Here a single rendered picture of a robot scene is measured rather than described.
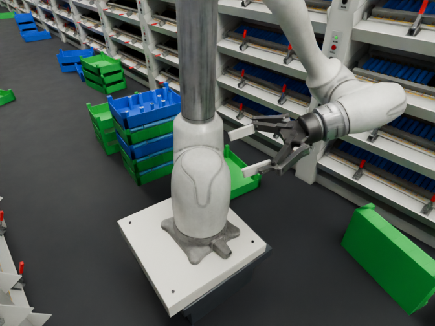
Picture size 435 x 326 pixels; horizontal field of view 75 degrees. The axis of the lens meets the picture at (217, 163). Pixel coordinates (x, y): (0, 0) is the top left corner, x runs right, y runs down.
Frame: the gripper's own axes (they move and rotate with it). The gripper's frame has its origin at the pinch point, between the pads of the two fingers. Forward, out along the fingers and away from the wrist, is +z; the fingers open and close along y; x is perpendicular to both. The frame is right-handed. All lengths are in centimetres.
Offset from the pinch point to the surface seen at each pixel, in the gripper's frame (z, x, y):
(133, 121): 36, 15, -52
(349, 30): -50, 2, -40
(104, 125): 60, 29, -79
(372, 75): -55, 17, -31
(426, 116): -62, 22, -10
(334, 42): -47, 6, -42
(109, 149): 65, 43, -77
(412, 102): -59, 20, -15
